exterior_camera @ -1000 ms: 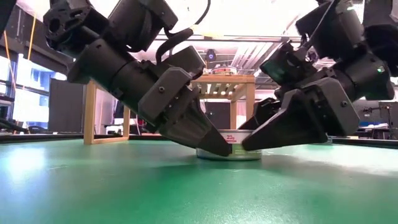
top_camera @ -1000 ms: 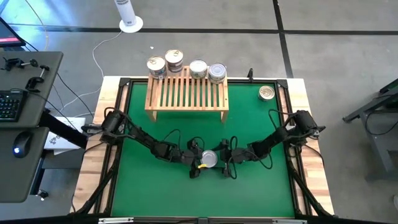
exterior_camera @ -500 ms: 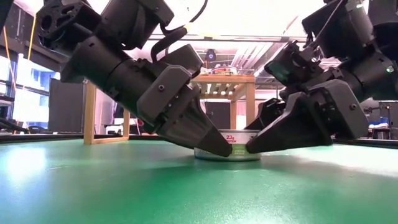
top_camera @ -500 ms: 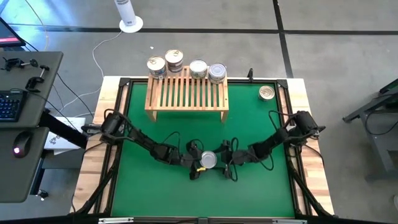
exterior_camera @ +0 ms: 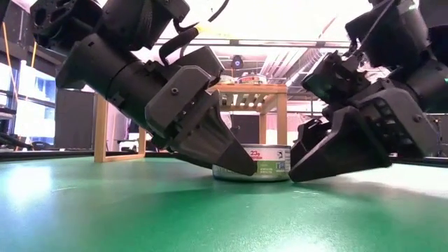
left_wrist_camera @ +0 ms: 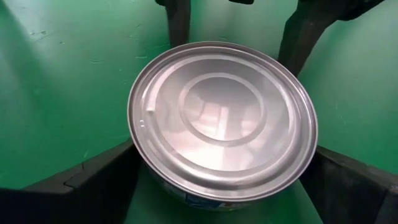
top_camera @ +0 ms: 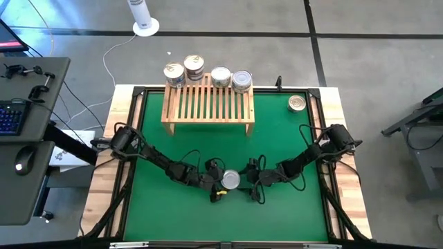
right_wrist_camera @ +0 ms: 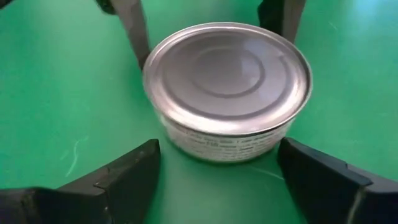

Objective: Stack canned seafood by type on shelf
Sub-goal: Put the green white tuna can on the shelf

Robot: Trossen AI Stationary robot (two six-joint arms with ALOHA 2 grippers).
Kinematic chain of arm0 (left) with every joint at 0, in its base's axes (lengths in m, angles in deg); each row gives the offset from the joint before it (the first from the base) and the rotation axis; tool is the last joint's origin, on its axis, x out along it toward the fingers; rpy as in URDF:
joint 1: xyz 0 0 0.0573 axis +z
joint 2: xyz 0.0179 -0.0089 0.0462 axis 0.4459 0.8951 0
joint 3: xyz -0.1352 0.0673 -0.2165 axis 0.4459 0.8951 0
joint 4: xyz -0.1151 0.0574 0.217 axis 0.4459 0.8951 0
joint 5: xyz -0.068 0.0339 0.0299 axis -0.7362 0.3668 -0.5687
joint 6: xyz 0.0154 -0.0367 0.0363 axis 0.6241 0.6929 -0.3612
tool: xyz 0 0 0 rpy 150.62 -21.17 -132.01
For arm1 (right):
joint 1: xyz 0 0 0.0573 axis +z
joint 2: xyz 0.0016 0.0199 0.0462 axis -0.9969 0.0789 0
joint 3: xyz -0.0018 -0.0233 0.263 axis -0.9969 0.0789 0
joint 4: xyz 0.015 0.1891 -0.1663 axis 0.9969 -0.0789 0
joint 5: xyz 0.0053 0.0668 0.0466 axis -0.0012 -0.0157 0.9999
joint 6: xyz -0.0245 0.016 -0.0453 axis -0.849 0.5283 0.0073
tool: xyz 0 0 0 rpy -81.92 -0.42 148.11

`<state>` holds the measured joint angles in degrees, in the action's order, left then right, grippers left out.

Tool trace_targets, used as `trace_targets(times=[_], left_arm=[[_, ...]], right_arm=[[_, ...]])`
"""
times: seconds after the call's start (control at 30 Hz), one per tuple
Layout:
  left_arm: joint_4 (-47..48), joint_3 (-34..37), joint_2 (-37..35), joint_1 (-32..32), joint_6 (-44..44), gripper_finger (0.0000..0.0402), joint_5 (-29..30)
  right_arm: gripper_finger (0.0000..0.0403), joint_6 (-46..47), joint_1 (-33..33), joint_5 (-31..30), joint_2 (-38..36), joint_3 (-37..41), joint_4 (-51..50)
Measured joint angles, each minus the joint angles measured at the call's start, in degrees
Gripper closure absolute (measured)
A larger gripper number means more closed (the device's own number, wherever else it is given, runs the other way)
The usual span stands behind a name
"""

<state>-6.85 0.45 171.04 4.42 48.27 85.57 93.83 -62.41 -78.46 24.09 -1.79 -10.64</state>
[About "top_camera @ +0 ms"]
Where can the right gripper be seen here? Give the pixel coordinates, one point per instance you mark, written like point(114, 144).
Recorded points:
point(264, 176)

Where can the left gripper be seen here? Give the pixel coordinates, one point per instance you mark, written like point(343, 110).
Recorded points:
point(207, 180)

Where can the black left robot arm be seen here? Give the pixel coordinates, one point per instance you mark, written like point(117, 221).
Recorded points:
point(155, 159)

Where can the wooden slatted shelf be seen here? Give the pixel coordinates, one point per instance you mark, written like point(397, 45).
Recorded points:
point(207, 120)

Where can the green table mat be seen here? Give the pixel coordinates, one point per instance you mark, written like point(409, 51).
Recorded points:
point(214, 221)

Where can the black desk support beam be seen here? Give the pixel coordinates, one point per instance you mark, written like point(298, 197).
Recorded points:
point(69, 146)

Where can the white printed box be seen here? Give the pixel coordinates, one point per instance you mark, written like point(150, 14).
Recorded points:
point(60, 157)

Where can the black desk knob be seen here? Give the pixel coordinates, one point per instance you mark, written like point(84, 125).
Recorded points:
point(46, 216)

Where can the white tower fan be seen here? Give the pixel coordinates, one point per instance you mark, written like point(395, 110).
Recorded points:
point(143, 20)

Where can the dark grey desk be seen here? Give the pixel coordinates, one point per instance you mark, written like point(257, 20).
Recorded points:
point(52, 114)
point(20, 200)

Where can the dark grey cart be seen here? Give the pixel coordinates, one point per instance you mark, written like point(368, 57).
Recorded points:
point(429, 162)

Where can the black computer mouse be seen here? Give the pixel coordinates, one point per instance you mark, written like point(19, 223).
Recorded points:
point(25, 159)

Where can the black desk clamp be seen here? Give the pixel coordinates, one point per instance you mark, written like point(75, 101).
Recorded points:
point(20, 70)
point(39, 89)

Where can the black backlit keyboard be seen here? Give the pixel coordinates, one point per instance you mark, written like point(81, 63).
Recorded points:
point(12, 117)

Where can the black laptop screen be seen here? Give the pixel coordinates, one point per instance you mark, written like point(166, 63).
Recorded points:
point(10, 34)

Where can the black metal rig frame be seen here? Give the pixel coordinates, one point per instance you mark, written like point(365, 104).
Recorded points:
point(173, 243)

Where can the silver metal bracket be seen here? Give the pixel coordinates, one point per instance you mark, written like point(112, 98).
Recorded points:
point(128, 245)
point(322, 246)

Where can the small black upright post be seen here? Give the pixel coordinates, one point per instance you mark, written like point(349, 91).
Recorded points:
point(278, 82)

